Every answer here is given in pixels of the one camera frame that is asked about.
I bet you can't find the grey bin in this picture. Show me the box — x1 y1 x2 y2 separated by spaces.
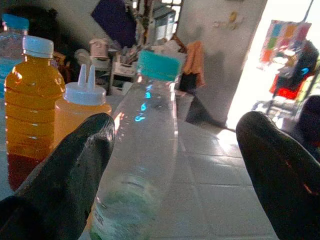
174 90 195 122

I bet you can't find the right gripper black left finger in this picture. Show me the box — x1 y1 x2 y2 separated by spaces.
0 112 116 240

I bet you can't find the dark purple board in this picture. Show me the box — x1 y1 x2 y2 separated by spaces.
90 0 138 49

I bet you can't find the colourful wall poster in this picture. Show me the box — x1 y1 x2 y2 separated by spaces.
259 19 313 72

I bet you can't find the red cloth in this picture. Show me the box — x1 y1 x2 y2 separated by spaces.
269 74 306 100

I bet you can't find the white round fan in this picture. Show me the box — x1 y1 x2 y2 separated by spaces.
74 48 91 73

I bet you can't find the white shelf unit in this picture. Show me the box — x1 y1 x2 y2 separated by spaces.
93 56 138 97

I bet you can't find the twin nozzle squeeze bottle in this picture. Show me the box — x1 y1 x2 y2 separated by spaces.
53 63 113 151

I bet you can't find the clear water bottle blue cap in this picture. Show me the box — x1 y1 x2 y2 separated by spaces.
0 13 30 101
88 49 183 240

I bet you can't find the barred window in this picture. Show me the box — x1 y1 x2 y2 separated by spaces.
153 0 185 42

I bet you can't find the pale rice cooker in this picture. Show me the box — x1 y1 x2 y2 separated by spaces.
88 37 110 60

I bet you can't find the black hanging cloth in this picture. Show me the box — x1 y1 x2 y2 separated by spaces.
178 72 199 95

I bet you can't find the orange hanging cloth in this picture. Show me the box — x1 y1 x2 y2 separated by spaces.
183 40 206 88

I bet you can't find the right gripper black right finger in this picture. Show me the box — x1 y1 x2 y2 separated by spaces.
235 110 320 240

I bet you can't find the orange juice bottle white cap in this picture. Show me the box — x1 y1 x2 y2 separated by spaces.
4 34 66 191

